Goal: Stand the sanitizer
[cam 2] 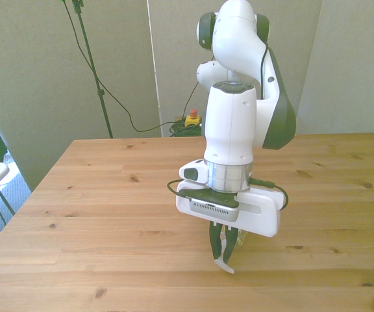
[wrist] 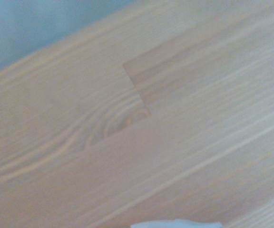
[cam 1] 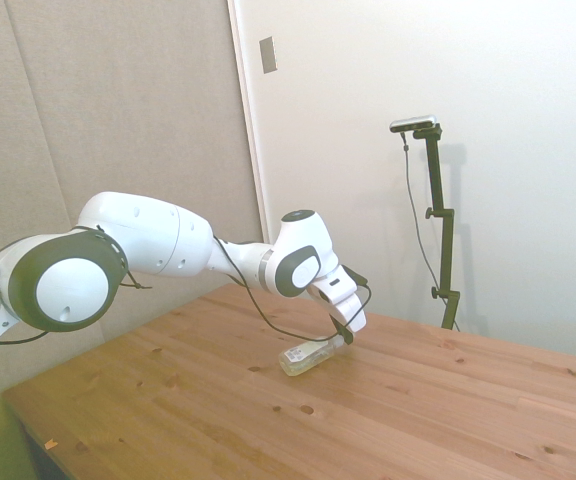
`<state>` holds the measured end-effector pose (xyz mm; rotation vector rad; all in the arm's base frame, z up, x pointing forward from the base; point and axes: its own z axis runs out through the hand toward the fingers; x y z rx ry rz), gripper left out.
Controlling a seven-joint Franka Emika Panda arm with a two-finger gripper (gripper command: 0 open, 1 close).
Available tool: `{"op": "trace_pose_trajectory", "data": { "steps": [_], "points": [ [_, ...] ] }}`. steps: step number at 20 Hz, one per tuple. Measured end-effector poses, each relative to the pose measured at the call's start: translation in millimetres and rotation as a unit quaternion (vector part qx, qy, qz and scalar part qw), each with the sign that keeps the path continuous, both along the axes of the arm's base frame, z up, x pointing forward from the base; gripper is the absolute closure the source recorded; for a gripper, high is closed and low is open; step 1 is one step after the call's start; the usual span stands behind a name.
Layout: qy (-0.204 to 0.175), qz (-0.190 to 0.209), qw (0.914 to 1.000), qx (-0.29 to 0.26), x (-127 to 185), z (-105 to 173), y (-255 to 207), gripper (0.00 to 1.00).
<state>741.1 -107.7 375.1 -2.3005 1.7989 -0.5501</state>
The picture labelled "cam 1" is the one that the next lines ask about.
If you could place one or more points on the black camera stand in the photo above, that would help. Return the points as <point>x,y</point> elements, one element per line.
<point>449,250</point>

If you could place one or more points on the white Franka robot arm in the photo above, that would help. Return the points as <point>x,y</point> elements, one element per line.
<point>133,235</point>

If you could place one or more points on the clear sanitizer pump bottle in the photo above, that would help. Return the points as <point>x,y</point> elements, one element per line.
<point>303,357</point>

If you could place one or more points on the small orange paper scrap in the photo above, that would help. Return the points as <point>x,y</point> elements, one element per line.
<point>50,443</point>

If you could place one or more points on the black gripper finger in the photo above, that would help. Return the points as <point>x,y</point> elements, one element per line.
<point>338,327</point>
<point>348,336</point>

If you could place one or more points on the grey wall plate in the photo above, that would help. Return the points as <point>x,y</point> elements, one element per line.
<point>268,55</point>

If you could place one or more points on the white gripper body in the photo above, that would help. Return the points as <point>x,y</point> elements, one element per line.
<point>353,312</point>

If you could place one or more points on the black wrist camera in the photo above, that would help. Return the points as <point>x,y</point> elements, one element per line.
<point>354,275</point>

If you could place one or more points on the white vertical wall trim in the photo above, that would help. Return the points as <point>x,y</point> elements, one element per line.
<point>250,125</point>

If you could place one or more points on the grey stereo camera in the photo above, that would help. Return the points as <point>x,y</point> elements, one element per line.
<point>413,123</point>

